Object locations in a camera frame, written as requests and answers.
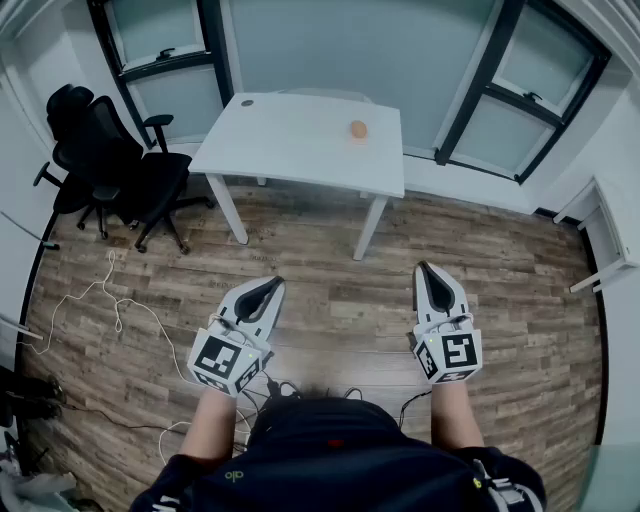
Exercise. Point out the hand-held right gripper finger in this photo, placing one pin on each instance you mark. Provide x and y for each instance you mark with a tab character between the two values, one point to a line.
457	295
420	300

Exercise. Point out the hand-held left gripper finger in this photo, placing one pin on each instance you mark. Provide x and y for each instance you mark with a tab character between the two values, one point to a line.
234	303
270	320

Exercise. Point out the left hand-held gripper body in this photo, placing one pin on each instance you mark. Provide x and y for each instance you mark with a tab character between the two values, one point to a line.
224	359

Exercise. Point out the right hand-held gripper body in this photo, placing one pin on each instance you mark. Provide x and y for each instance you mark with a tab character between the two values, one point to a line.
452	352

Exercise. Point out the small orange object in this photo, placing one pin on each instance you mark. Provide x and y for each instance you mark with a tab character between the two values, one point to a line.
358	128

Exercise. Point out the person's left forearm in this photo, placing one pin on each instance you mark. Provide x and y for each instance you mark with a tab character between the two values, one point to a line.
210	425

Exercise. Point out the person's right forearm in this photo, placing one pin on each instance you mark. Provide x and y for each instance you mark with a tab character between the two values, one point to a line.
456	415

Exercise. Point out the black mesh office chair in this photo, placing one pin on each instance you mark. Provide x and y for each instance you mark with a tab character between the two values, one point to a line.
150	180
65	112

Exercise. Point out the person's dark shirt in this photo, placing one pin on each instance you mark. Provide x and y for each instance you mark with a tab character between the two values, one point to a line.
340	470

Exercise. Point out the white side desk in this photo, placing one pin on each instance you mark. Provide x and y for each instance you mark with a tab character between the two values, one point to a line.
607	235

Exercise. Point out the white table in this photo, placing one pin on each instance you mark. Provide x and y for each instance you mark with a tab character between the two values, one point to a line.
300	145

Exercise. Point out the black-framed frosted window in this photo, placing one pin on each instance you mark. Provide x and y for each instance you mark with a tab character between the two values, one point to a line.
165	65
525	95

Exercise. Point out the white plastic bag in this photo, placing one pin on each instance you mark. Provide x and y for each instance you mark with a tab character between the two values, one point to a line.
35	484

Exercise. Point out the white board with rod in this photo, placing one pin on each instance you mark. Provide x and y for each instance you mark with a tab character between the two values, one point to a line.
20	227

